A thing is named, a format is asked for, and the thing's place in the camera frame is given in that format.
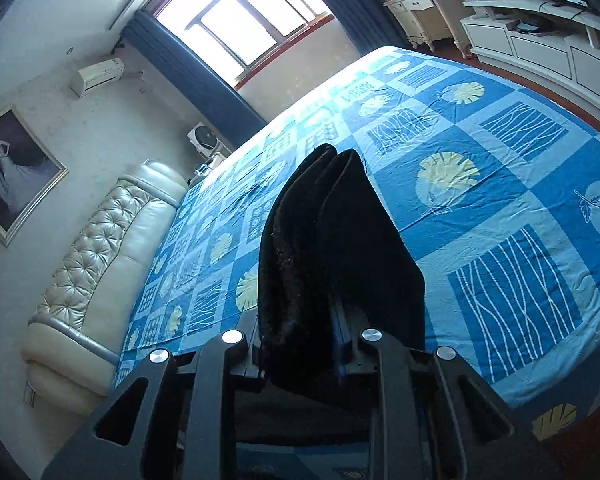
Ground small white fan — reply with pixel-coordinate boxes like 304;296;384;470
187;122;221;158

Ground white dressing table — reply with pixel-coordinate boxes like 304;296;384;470
382;0;473;58

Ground framed wall photo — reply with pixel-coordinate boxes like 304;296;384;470
0;105;70;247

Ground white tv cabinet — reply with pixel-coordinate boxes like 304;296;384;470
460;0;600;126

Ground black pants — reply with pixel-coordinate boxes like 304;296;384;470
235;143;427;445

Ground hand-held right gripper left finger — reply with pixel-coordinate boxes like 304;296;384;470
41;312;271;480

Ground blue patterned bed sheet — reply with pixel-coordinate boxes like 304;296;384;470
112;46;600;453

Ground white wall air conditioner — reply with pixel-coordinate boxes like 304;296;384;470
69;57;126;98

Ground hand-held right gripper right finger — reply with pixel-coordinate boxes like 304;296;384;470
330;300;563;480

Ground window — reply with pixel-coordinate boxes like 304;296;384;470
145;0;336;92

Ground cream tufted leather headboard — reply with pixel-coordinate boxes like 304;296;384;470
21;160;188;413

